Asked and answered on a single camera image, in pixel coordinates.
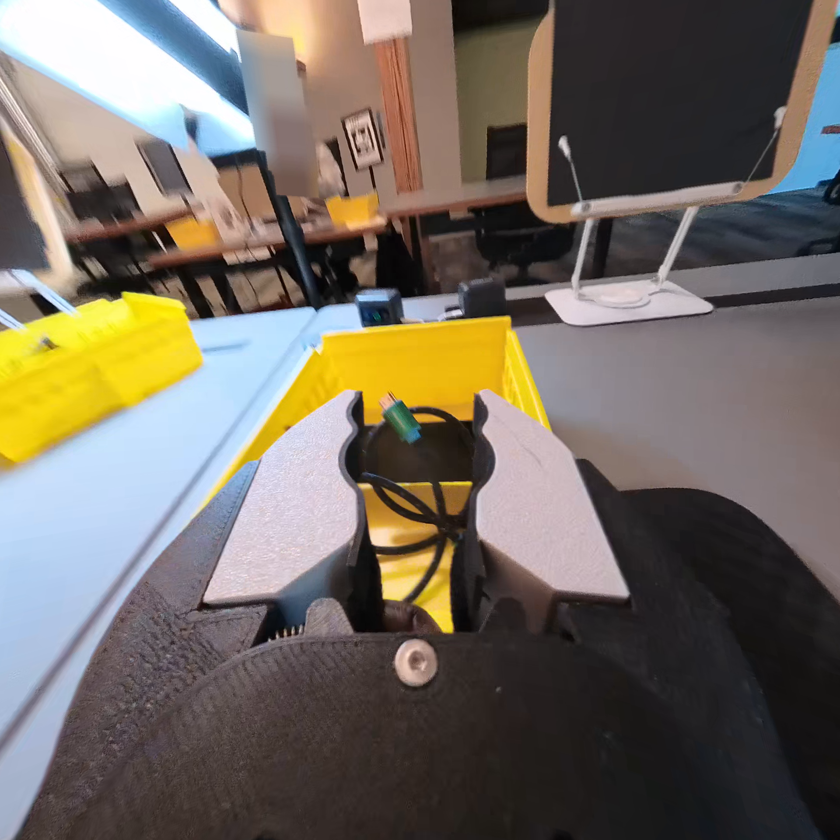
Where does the person's left hand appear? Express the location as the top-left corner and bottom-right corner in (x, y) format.
(382, 599), (442, 635)

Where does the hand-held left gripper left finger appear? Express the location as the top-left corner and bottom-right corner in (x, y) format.
(202, 389), (383, 632)

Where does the framed wall picture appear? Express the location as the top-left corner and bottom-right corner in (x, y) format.
(340, 107), (387, 173)

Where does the background wooden desk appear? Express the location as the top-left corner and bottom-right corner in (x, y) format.
(379, 176), (534, 221)

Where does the small black box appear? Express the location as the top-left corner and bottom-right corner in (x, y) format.
(354, 287), (403, 328)

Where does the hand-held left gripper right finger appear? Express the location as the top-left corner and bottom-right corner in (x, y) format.
(451, 387), (632, 632)

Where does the white panel stand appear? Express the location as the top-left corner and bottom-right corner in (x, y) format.
(543, 105), (788, 328)

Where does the yellow plastic bin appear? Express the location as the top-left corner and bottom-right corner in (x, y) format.
(0, 290), (204, 463)
(200, 315), (553, 634)

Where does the wooden pillar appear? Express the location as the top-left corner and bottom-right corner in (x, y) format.
(374, 38), (426, 196)

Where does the small yellow bin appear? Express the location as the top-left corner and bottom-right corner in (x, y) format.
(164, 218), (223, 252)
(325, 192), (382, 229)

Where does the black pole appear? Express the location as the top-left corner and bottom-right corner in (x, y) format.
(256, 150), (324, 309)

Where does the black cable with green plug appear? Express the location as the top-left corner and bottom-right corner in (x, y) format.
(357, 392), (476, 605)

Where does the black office chair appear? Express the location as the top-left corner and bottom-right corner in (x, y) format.
(474, 206), (575, 284)

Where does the black power adapter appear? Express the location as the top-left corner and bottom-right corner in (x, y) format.
(446, 277), (508, 320)

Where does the long wooden desk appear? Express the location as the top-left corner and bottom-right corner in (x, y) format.
(62, 206), (395, 316)

